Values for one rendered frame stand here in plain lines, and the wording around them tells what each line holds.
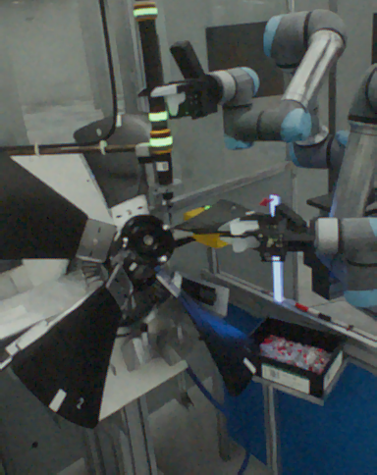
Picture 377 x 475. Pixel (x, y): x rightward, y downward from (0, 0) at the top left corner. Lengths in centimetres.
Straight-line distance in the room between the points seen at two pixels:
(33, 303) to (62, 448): 116
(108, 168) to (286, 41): 65
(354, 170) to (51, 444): 154
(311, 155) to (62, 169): 82
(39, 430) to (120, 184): 120
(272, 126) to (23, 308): 68
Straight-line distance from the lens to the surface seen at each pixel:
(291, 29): 143
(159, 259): 94
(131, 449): 139
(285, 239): 98
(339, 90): 475
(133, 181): 106
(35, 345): 84
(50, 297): 103
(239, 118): 117
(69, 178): 131
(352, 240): 99
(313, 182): 420
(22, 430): 198
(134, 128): 113
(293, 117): 111
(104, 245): 99
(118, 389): 115
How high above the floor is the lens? 157
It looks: 20 degrees down
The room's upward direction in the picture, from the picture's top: 6 degrees counter-clockwise
